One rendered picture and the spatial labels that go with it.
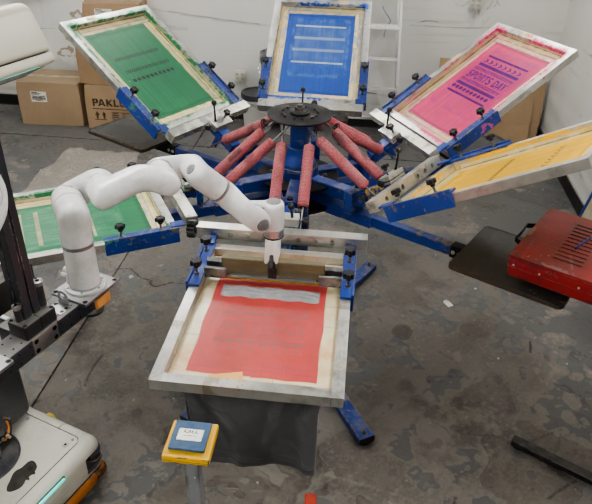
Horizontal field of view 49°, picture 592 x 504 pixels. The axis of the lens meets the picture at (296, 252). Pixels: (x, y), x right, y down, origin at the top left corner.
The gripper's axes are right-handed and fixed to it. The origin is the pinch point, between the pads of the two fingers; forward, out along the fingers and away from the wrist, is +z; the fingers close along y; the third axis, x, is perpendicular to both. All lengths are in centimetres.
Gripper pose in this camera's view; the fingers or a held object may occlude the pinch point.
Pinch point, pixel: (273, 269)
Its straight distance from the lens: 237.8
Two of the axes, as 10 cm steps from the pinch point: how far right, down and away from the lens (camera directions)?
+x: 9.9, 0.8, -0.8
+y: -1.1, 5.3, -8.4
